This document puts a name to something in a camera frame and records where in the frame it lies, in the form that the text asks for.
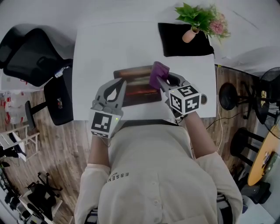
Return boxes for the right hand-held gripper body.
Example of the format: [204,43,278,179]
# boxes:
[163,80,202,120]

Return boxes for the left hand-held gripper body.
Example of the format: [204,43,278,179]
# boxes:
[90,99,125,139]

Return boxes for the dark rectangular tray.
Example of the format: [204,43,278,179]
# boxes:
[113,65,163,108]

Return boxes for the purple cloth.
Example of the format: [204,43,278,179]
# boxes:
[148,61,171,91]

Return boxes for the person's left forearm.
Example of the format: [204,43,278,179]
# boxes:
[87,135,112,167]

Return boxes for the person's right forearm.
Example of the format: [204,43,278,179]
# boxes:
[184,112,219,161]

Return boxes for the black mat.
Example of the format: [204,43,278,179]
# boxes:
[157,22,215,58]

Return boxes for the white desk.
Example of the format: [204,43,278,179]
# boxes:
[71,21,217,122]

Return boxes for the black standing fan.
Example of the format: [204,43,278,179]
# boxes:
[219,66,280,141]

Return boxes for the small clear bottle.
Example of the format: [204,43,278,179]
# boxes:
[54,66,71,79]

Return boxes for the pink vase with green plant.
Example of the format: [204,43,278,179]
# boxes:
[174,2,232,45]

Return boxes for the black mesh office chair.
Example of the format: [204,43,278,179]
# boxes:
[0,28,74,130]

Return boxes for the black stool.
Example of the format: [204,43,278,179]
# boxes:
[230,127,266,167]

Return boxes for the person's cream shirt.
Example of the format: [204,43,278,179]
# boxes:
[74,122,244,224]

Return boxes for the white wooden rack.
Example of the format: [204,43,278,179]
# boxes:
[0,124,40,163]

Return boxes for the white cardboard box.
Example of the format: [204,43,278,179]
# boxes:
[0,67,45,92]

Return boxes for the clear plastic bags red print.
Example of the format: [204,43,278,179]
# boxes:
[0,90,31,126]

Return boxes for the black swivel chair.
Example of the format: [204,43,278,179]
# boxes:
[24,172,63,222]

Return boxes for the round wooden table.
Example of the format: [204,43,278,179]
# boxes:
[247,125,280,187]

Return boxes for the black backpack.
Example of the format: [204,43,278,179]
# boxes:
[240,181,272,206]

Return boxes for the black floor cable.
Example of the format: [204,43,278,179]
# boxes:
[206,113,246,130]

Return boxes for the white floor cable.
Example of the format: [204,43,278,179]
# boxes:
[215,64,224,153]

